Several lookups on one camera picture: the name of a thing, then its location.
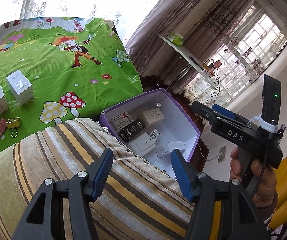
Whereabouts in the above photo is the right hand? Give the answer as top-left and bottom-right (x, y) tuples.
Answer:
(229, 146), (277, 209)

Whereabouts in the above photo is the white box with YSL logo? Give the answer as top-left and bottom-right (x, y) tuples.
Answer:
(6, 70), (34, 106)

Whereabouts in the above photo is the white rounded box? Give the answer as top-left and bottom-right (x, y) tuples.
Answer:
(128, 133), (156, 157)

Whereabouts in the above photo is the green tissue pack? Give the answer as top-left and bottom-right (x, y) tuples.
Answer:
(166, 33), (183, 47)

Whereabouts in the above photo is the white printed text box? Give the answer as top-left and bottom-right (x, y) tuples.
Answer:
(149, 129), (161, 141)

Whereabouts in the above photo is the pink patterned curtain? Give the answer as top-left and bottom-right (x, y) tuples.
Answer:
(126, 0), (255, 85)

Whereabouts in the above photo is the white medicine box red figure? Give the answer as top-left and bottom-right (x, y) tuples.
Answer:
(110, 112), (134, 132)

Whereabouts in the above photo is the beige box inside storage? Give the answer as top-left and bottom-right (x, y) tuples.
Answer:
(139, 108), (165, 128)

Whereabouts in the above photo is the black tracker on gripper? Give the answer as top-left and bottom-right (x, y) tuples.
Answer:
(259, 74), (282, 134)

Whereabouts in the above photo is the black upright text box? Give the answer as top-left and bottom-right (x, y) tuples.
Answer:
(118, 119), (146, 142)

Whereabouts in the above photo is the striped plush cushion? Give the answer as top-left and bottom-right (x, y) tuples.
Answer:
(0, 118), (194, 239)

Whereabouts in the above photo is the yellow binder clip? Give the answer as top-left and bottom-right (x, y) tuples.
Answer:
(6, 117), (21, 138)

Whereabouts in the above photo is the white wall shelf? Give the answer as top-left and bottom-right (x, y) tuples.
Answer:
(158, 34), (219, 89)

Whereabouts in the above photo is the colourful cartoon tablecloth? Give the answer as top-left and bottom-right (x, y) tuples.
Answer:
(0, 16), (143, 152)

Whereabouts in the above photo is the purple cardboard storage box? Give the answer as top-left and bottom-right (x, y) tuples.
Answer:
(99, 88), (201, 178)

